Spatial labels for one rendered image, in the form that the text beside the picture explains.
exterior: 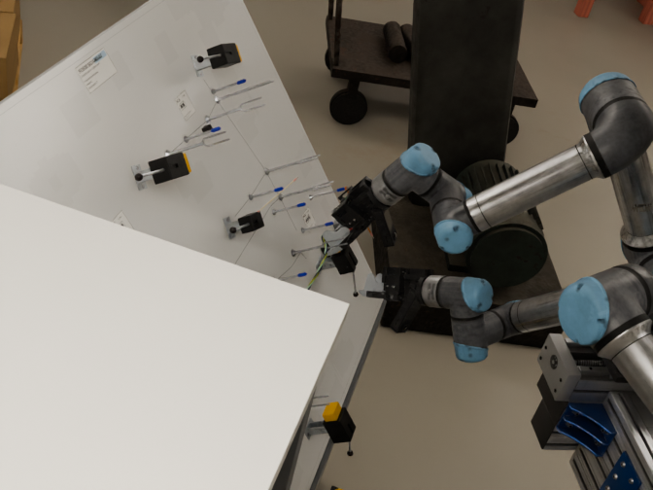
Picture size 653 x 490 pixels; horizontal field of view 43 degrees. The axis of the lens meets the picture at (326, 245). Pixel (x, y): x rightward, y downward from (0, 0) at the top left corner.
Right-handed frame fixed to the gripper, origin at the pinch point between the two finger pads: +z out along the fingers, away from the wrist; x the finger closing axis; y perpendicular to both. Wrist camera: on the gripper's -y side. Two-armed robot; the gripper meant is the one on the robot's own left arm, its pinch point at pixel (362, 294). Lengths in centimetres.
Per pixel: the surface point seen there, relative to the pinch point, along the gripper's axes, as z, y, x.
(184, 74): 4, 44, 56
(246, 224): -8, 14, 48
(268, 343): -80, -1, 108
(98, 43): -2, 43, 80
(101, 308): -69, 1, 119
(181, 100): 2, 38, 58
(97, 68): -3, 39, 81
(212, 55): -2, 47, 55
